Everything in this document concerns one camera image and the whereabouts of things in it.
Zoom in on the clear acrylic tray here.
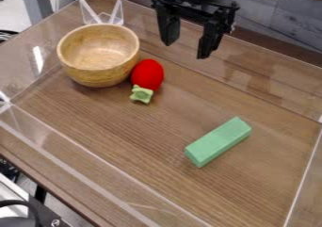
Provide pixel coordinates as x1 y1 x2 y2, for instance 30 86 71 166
0 3 322 227

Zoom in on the black floor cable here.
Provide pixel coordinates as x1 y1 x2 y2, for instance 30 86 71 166
0 200 43 227

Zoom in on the green rectangular block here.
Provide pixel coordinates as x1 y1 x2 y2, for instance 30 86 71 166
183 117 251 168

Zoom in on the black metal bracket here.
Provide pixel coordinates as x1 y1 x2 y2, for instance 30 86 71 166
30 197 72 227

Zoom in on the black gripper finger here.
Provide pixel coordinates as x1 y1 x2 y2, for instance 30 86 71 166
156 5 181 46
198 19 226 59

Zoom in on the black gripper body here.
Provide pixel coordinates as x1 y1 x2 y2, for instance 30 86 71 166
150 0 242 35

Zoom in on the red plush strawberry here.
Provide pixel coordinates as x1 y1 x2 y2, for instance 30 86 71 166
130 58 164 104

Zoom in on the light wooden bowl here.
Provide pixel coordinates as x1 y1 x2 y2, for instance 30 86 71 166
56 24 139 88

